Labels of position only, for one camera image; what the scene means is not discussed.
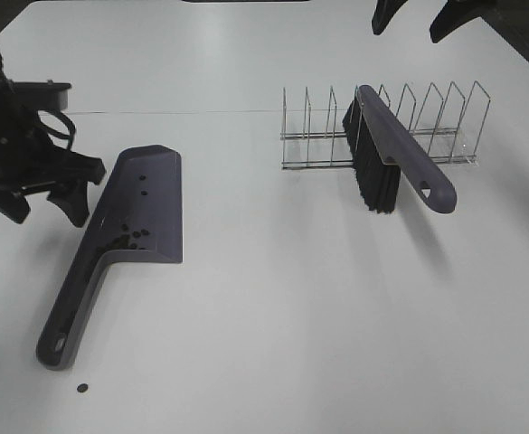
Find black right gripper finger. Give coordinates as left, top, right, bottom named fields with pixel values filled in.
left=371, top=0, right=407, bottom=35
left=430, top=0, right=495, bottom=43

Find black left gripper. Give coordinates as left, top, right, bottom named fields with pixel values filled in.
left=0, top=76, right=105, bottom=227

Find pile of coffee beans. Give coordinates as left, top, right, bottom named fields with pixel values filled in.
left=104, top=174, right=150, bottom=251

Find dark purple plastic dustpan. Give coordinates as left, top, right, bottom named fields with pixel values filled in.
left=35, top=145, right=183, bottom=371

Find purple hand brush black bristles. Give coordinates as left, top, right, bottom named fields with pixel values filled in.
left=341, top=84, right=458, bottom=215

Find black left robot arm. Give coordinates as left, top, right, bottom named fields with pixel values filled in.
left=0, top=53, right=106, bottom=227

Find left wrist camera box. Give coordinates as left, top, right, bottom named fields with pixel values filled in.
left=11, top=80, right=72, bottom=111

